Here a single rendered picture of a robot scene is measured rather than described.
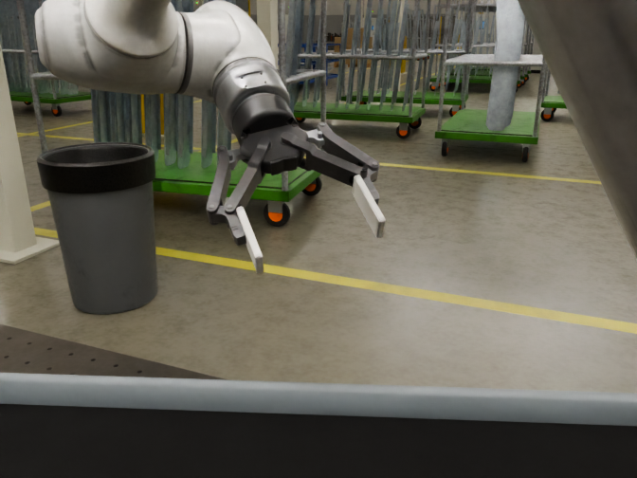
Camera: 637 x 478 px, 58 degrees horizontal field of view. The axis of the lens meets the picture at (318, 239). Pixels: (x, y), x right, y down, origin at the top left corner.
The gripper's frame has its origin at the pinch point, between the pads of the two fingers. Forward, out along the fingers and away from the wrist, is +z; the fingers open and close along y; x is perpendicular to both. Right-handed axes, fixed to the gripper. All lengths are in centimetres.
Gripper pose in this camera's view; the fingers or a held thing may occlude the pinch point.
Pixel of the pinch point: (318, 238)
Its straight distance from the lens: 60.0
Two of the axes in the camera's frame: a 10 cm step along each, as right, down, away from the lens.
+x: -0.3, 5.9, 8.1
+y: 9.3, -2.7, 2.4
